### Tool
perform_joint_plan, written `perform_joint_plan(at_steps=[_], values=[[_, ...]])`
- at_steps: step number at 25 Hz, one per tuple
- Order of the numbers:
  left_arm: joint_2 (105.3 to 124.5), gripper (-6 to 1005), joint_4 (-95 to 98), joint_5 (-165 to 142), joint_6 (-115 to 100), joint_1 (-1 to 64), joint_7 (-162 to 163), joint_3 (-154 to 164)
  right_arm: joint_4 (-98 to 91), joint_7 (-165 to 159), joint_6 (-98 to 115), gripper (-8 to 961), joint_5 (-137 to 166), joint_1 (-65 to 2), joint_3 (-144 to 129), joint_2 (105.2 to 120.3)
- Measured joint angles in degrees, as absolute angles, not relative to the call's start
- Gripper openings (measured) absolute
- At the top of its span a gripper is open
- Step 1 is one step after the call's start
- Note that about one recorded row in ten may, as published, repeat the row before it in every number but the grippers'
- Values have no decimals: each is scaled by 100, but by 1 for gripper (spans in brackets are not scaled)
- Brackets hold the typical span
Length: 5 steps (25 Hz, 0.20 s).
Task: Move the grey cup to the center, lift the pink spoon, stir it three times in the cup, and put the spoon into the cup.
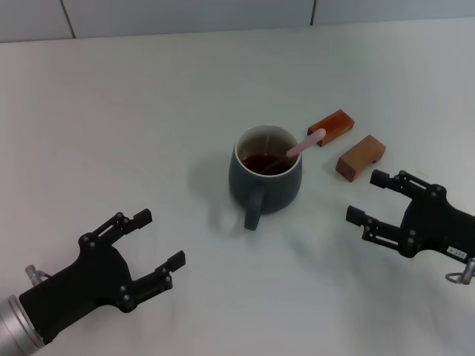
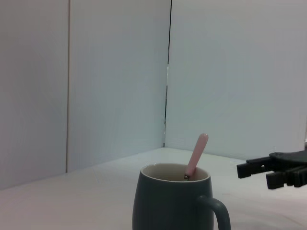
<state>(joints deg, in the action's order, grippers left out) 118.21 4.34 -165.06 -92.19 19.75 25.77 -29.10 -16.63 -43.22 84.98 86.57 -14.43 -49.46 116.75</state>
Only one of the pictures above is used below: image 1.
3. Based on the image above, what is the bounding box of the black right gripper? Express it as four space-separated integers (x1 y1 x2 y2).
345 169 475 266

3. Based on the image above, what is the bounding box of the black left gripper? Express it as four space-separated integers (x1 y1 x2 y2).
18 208 186 344

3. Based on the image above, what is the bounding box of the pink handled metal spoon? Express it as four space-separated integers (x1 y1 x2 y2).
260 128 327 174

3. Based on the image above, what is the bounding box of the dark grey ceramic cup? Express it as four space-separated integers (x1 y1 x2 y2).
228 124 304 231

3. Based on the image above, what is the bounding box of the light brown wooden block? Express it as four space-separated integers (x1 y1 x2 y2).
335 134 387 183

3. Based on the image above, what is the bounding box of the reddish flat wooden block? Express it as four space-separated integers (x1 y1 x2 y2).
307 108 355 148

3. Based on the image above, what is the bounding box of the left wrist cable connector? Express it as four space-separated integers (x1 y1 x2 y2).
24 264 53 287

